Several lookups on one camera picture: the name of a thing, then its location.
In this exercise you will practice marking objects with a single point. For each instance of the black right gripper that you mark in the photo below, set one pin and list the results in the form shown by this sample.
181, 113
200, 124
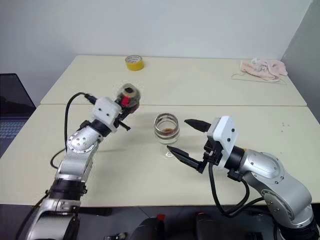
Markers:
213, 153

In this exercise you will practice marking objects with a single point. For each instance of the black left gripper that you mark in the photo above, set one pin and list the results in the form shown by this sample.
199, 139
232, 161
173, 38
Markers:
120, 121

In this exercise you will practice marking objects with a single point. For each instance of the clear wine glass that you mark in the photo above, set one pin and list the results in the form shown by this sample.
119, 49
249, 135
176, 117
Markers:
167, 135

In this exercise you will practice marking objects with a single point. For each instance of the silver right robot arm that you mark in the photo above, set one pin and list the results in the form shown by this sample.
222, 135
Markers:
270, 172

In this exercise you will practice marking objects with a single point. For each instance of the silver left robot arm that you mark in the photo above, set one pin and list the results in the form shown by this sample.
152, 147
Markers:
75, 155

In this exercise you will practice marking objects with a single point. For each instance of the yellow tape roll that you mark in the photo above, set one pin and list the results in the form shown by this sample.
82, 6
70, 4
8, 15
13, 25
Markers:
135, 65

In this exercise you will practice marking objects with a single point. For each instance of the dark rounded shape red tab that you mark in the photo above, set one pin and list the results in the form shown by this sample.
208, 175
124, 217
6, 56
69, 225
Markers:
147, 230

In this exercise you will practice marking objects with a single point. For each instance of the pink cloth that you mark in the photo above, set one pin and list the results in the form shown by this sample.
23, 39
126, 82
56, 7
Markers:
267, 68

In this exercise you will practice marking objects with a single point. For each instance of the dark laptop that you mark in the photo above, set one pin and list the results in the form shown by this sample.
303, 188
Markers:
12, 100

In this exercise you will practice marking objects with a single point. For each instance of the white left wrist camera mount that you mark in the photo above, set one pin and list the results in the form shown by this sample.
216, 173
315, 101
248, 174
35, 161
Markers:
106, 110

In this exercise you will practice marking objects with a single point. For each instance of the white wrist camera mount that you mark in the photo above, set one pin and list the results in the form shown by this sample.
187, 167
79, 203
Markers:
222, 135
106, 110

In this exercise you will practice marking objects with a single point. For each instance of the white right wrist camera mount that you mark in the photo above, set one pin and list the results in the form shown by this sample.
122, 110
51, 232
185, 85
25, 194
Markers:
222, 135

